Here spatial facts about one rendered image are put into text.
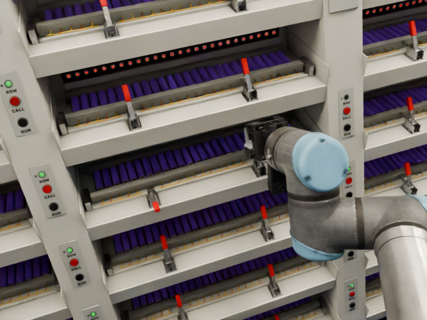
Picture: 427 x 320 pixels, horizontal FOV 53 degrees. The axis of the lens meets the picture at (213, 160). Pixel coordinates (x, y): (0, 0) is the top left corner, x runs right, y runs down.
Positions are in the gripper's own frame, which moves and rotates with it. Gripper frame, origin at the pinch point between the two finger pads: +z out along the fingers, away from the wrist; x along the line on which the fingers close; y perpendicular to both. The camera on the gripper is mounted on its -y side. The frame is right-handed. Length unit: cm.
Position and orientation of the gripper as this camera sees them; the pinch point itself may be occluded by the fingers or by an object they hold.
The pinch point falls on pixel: (253, 145)
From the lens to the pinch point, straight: 103.9
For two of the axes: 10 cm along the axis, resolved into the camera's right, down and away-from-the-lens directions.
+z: -2.4, -1.7, 9.6
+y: -2.1, -9.5, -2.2
